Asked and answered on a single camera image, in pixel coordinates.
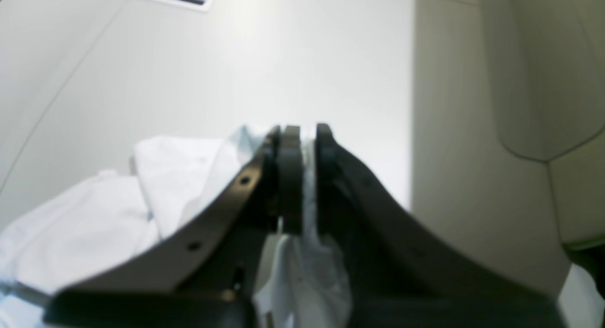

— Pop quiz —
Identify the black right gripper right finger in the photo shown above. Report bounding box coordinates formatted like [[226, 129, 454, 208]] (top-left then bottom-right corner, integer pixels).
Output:
[[316, 123, 564, 328]]

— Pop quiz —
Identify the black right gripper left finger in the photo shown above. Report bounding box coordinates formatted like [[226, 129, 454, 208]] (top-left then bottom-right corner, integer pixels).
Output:
[[43, 125, 303, 328]]

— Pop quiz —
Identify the white t-shirt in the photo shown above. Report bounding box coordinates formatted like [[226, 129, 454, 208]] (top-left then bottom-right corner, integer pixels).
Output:
[[0, 125, 354, 328]]

